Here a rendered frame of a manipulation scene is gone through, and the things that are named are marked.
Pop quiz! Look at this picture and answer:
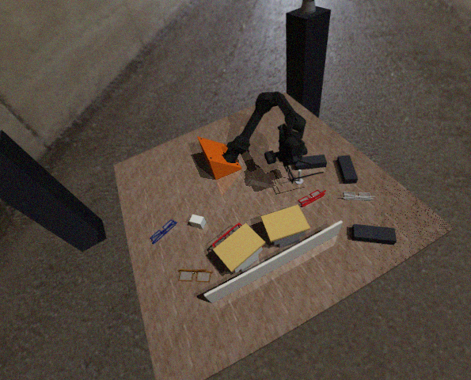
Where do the dark blue glasses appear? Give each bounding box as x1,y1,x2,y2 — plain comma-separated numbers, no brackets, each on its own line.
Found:
150,219,177,244

